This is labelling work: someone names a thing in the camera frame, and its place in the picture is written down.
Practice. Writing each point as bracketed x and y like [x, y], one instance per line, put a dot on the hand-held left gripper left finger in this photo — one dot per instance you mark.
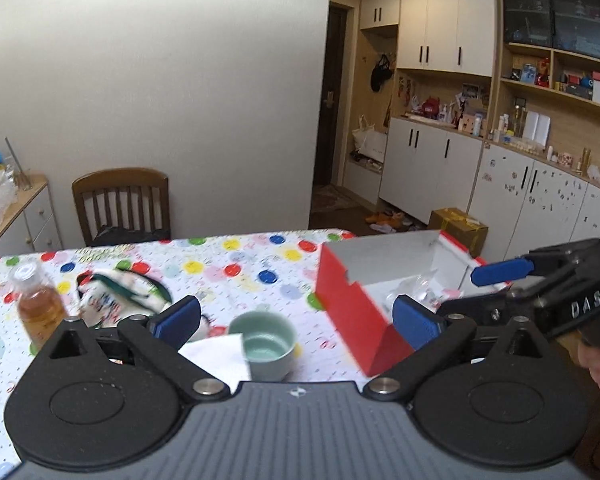
[180, 317]

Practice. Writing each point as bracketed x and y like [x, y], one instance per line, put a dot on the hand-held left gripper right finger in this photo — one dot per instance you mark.
[415, 320]

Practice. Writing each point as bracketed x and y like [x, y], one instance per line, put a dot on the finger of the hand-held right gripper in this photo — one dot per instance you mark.
[500, 271]
[485, 307]

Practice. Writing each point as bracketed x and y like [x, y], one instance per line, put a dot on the red cardboard box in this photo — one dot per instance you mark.
[350, 310]

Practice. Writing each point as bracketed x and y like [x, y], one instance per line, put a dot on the christmas print stocking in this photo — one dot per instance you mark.
[120, 290]

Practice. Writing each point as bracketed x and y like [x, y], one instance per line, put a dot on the clear plastic wrap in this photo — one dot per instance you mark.
[420, 285]

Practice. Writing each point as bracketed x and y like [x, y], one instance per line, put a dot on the white tissue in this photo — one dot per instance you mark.
[215, 360]

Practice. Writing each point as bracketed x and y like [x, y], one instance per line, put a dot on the white cabinet with stickers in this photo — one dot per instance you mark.
[530, 200]

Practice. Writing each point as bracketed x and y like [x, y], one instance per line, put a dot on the pale green cup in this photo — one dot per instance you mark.
[265, 355]

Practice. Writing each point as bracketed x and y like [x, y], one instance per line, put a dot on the polka dot tablecloth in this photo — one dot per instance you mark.
[260, 260]

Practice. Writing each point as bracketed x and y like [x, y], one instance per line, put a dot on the orange slipper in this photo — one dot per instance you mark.
[385, 217]

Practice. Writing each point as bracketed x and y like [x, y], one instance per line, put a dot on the white floor cabinet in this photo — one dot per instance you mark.
[430, 170]

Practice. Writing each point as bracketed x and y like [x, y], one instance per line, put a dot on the amber tea bottle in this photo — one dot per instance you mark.
[40, 310]

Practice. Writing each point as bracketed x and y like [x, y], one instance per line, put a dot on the patterned door rug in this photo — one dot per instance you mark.
[335, 197]

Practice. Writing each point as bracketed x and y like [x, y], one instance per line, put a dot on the white rectangular box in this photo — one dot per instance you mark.
[536, 126]

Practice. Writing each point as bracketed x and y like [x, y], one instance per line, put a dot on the wooden chair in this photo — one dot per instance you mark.
[120, 180]

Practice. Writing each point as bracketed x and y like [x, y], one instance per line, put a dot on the white drawer cabinet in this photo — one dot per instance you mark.
[40, 220]

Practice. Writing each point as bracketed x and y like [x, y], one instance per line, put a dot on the red bag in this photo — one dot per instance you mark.
[431, 108]

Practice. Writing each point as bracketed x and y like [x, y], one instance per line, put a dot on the white shopping bag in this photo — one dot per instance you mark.
[372, 142]

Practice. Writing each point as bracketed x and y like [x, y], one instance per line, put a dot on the open wooden shelf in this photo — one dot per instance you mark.
[555, 90]

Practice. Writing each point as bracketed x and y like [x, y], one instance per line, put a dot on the black hanging bag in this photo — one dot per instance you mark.
[381, 72]

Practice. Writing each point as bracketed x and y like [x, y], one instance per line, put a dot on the dark wooden door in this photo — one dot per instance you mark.
[335, 85]

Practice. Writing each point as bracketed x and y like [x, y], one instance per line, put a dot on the dark glass door cabinet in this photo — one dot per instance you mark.
[560, 15]

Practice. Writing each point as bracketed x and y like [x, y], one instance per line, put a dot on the tall white wall cabinet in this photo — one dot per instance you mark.
[445, 25]

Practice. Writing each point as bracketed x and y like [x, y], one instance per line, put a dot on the small white wall cabinet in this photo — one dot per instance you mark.
[380, 10]

